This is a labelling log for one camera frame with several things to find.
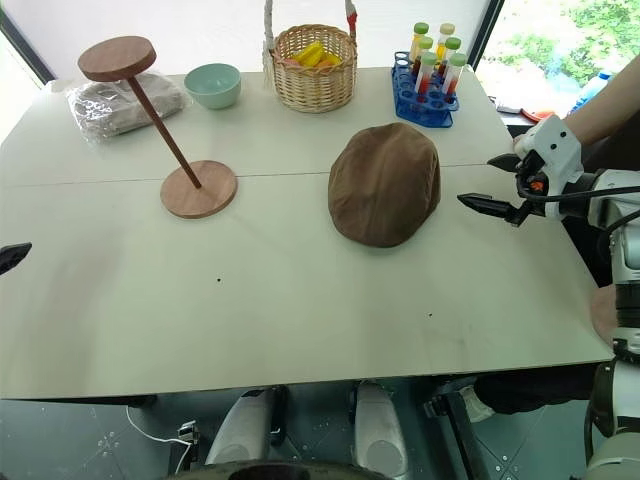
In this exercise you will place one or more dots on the red and white clutter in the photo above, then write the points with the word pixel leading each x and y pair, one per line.
pixel 525 112

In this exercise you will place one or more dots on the black and white shoe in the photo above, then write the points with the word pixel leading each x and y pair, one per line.
pixel 535 392

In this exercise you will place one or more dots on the mint green bowl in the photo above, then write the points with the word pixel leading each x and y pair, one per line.
pixel 212 85

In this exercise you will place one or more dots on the silver right robot leg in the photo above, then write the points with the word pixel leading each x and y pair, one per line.
pixel 377 430

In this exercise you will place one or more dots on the black window frame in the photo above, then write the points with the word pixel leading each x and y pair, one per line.
pixel 27 55
pixel 491 32

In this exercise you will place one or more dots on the wooden hat stand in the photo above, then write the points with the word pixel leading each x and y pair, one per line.
pixel 192 176

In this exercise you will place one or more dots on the pale-capped tube, red liquid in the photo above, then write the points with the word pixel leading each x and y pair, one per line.
pixel 456 73
pixel 427 70

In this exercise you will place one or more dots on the yellow toy piece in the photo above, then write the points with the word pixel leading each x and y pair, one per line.
pixel 306 52

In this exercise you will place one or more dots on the silver left robot leg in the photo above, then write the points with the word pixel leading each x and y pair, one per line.
pixel 245 430

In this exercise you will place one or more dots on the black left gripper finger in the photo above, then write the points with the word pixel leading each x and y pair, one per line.
pixel 12 255

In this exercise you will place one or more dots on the person's hand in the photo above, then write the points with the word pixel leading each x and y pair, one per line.
pixel 521 141

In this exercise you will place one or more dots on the blue-capped water bottle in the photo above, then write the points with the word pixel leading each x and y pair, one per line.
pixel 595 90

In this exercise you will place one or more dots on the person's bare forearm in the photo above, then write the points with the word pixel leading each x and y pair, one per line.
pixel 610 110

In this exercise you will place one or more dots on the brown flat cap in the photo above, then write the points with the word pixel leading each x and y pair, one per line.
pixel 385 185

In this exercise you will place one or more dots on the cream-capped test tube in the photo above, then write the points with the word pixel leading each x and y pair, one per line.
pixel 445 31

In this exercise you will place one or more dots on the person's bare leg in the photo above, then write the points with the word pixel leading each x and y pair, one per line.
pixel 602 315

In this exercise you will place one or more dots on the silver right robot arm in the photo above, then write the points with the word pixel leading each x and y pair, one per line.
pixel 625 250

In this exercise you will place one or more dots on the black table leg frame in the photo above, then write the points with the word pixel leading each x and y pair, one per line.
pixel 457 430

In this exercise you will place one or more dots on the green-capped tube, yellow liquid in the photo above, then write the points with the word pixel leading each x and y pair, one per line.
pixel 419 42

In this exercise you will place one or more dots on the grey cloth in plastic bag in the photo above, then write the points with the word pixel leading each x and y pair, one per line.
pixel 107 112

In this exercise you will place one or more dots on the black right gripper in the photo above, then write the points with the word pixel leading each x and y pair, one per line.
pixel 531 192

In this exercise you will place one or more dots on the silver robot leg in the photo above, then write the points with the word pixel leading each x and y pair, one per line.
pixel 245 430
pixel 377 430

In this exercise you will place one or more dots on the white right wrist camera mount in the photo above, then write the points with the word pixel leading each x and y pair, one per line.
pixel 560 145

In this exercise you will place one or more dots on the dark rounded robot body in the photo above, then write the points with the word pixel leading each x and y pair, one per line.
pixel 280 472

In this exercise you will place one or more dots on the green-capped test tube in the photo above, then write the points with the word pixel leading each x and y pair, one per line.
pixel 452 44
pixel 425 43

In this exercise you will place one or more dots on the blue test tube rack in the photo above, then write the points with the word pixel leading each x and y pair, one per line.
pixel 407 95

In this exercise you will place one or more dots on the orange toy piece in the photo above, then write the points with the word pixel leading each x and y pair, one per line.
pixel 331 60

